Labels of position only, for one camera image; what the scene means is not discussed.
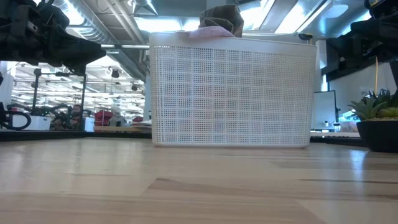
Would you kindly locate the white box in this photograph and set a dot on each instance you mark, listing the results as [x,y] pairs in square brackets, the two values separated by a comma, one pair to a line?
[37,123]

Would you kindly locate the white board panel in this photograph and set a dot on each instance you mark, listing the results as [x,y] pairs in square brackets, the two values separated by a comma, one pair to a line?
[324,109]

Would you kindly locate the red bin stack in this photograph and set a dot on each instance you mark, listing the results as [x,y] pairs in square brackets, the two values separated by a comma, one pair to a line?
[104,117]

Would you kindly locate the pink garment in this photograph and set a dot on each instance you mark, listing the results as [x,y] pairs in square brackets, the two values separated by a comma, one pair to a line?
[211,32]

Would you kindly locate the small black dome fixture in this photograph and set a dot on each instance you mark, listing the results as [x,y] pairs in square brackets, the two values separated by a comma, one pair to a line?
[305,36]

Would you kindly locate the black background robot arm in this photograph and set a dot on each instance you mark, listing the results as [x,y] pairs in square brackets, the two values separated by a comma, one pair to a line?
[46,109]

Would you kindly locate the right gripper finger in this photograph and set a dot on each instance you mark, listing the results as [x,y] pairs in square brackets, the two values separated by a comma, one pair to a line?
[379,40]
[339,53]

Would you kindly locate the person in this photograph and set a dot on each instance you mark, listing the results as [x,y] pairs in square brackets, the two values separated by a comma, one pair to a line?
[76,113]

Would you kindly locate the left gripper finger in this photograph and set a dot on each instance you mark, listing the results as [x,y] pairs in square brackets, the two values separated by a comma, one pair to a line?
[99,53]
[71,48]

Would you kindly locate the potted succulent black pot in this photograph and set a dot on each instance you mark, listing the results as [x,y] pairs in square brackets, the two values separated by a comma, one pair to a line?
[377,137]

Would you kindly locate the white perforated plastic basket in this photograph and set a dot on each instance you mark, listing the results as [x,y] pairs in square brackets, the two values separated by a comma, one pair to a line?
[233,93]

